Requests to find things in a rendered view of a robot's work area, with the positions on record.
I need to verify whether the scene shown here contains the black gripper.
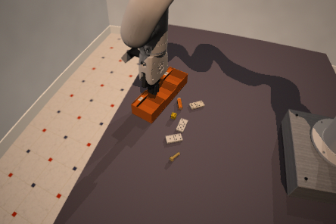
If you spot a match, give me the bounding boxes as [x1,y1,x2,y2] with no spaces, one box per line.
[138,49,168,95]

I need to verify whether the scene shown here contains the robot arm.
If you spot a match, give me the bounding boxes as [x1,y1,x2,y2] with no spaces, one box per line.
[120,0,336,167]

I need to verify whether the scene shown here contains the orange bin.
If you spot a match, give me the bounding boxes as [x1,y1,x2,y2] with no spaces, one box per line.
[131,67,188,123]

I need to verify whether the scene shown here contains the yellow die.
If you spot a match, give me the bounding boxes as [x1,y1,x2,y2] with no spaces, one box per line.
[171,113,177,120]

